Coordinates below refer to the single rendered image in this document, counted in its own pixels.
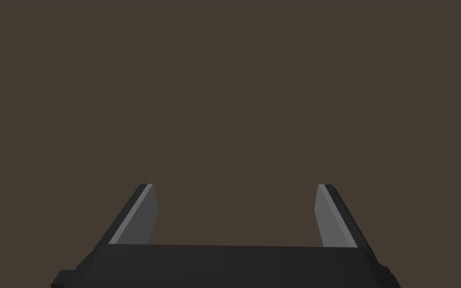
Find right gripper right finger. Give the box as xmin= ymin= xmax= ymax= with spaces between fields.
xmin=314 ymin=183 xmax=375 ymax=257

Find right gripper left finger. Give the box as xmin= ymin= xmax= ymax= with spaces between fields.
xmin=96 ymin=183 xmax=160 ymax=246

